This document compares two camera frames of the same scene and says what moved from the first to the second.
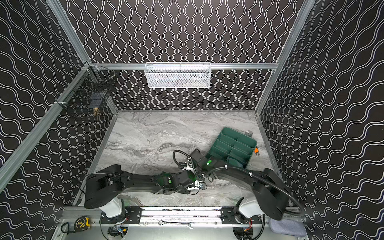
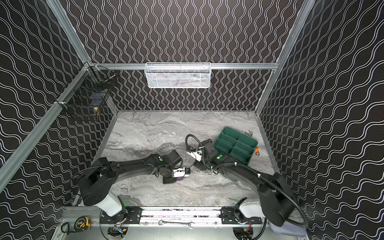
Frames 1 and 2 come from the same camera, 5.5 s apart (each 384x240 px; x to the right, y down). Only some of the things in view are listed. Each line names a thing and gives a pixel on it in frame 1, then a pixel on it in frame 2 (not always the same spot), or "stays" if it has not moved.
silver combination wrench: [161, 222] stays
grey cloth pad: [287, 227] stays
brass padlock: [96, 111] stays
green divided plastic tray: [233, 147] stays
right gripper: [194, 157] -> [201, 162]
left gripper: [186, 181] -> [167, 179]
